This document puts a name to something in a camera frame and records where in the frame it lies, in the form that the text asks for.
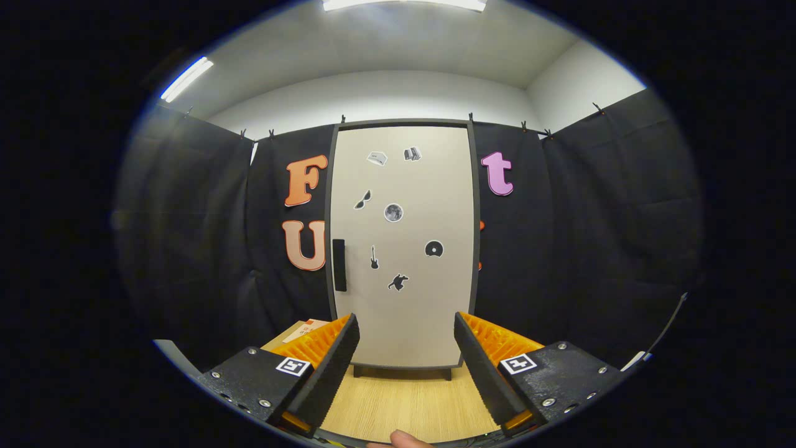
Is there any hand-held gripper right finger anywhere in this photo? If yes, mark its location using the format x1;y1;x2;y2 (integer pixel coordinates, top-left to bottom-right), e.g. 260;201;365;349
453;311;626;439

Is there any black backdrop cloth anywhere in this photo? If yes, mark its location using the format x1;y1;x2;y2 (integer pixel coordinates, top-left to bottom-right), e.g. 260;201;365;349
115;87;703;374

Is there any dark grey shoe cabinet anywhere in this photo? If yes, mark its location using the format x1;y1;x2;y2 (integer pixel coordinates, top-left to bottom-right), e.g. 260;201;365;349
325;118;483;381

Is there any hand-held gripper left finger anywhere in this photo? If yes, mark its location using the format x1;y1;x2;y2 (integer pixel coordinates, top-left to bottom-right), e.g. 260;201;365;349
196;313;361;439

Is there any stack of books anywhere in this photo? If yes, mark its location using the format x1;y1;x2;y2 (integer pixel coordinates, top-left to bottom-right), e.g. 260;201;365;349
283;319;330;344

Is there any ceiling light panel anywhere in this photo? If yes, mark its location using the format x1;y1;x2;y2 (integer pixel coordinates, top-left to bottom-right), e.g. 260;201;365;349
322;0;487;13

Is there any beige shoe cabinet door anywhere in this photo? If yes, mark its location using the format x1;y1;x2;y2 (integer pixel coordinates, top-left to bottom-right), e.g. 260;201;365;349
331;126;476;368

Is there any ceiling light strip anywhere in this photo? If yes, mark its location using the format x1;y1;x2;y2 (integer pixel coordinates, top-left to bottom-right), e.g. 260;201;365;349
160;56;214;103

